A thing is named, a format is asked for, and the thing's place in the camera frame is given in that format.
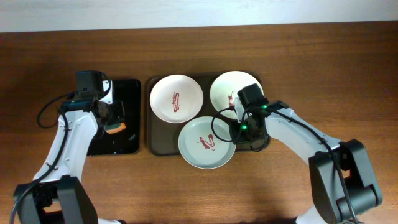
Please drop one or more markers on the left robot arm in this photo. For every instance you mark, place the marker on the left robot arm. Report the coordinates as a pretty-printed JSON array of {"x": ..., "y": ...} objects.
[{"x": 56, "y": 194}]

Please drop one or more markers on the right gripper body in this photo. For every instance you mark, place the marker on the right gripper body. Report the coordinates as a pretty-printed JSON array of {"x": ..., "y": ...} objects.
[{"x": 237, "y": 135}]

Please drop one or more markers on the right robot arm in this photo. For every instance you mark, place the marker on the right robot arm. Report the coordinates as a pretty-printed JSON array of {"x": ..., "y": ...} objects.
[{"x": 342, "y": 178}]

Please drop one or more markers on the white plate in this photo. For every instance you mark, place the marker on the white plate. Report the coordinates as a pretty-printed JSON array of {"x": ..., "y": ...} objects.
[
  {"x": 176, "y": 98},
  {"x": 225, "y": 87}
]

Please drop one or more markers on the pale green plate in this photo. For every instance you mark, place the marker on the pale green plate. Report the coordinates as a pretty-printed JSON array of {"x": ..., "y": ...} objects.
[{"x": 204, "y": 143}]

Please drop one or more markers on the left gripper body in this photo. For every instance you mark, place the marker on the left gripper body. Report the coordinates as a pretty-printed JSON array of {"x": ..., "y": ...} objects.
[{"x": 115, "y": 116}]

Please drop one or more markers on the black plastic tray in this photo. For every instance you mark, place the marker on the black plastic tray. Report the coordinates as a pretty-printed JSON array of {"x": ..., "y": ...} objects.
[{"x": 126, "y": 141}]

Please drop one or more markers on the brown serving tray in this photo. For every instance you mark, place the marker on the brown serving tray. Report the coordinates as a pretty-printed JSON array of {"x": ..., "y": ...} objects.
[{"x": 161, "y": 136}]

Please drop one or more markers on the green and orange sponge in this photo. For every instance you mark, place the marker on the green and orange sponge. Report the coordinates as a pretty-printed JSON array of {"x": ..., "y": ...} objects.
[{"x": 115, "y": 128}]

